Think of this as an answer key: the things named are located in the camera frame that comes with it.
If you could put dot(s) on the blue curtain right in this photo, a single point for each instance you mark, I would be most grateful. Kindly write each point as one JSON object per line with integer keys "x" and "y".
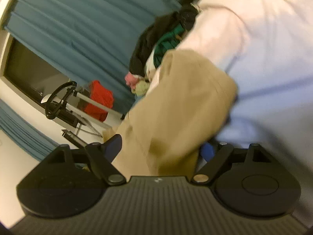
{"x": 87, "y": 40}

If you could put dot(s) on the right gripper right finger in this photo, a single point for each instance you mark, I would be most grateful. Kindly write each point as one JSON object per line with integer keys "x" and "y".
{"x": 249, "y": 182}

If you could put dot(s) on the red fabric basket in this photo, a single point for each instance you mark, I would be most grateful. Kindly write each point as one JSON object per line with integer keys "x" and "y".
{"x": 101, "y": 95}

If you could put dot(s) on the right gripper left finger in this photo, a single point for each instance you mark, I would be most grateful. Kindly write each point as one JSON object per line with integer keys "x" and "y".
{"x": 68, "y": 182}

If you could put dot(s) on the tan t-shirt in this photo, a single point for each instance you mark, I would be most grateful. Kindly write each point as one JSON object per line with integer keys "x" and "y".
{"x": 161, "y": 134}

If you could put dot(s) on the blue curtain left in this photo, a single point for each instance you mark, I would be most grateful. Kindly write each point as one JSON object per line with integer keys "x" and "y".
{"x": 28, "y": 138}

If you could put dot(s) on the dark window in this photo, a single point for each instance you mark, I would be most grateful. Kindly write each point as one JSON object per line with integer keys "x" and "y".
{"x": 32, "y": 75}

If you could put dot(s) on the blue curtain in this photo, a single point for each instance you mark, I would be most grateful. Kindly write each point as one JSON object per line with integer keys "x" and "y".
{"x": 87, "y": 40}
{"x": 28, "y": 138}

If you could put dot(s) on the pile of clothes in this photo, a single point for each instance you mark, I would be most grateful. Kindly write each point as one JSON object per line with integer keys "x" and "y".
{"x": 163, "y": 35}

